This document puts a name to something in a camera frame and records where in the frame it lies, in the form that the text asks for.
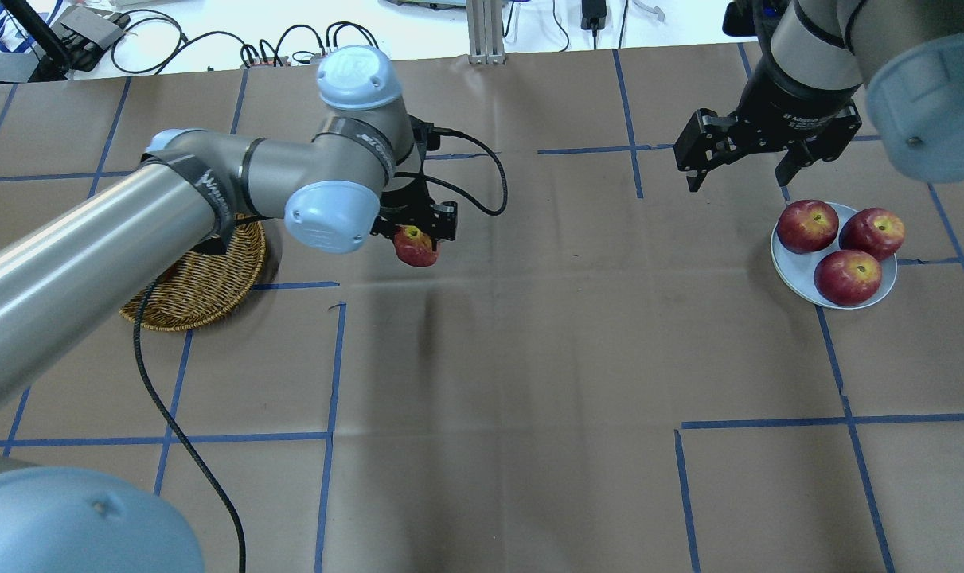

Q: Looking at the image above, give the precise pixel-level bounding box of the red apple with yellow top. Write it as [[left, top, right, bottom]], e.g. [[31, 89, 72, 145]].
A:
[[392, 225, 440, 267]]

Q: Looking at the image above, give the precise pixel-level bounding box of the red apple on plate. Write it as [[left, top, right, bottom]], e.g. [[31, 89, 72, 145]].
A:
[[838, 207, 905, 262], [775, 200, 841, 254], [813, 249, 884, 307]]

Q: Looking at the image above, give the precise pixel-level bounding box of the light blue plate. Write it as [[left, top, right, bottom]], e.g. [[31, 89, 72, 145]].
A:
[[770, 199, 905, 309]]

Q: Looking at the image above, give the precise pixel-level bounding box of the woven wicker basket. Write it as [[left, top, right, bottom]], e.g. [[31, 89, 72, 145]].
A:
[[141, 217, 268, 331]]

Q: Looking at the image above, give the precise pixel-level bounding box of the aluminium frame post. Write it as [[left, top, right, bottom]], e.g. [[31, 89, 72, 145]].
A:
[[466, 0, 506, 65]]

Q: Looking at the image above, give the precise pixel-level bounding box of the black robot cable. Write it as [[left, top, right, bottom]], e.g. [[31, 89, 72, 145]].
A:
[[133, 127, 509, 573]]

